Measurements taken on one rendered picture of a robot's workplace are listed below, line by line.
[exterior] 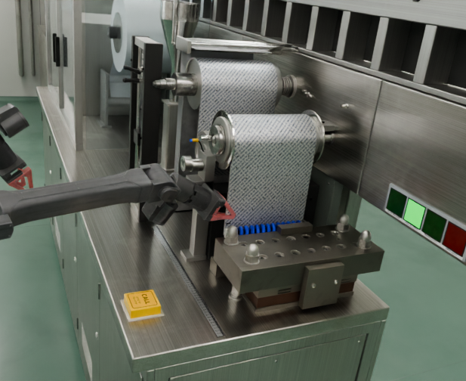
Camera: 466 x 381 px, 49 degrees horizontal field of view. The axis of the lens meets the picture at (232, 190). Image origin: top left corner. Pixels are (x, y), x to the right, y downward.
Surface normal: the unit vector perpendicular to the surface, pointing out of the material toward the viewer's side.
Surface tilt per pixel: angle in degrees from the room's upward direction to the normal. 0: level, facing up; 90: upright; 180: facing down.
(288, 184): 90
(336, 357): 90
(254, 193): 90
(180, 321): 0
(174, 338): 0
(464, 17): 90
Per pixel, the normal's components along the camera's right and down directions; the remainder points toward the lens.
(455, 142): -0.91, 0.07
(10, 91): 0.40, 0.39
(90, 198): 0.58, 0.60
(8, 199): 0.32, -0.75
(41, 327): 0.11, -0.92
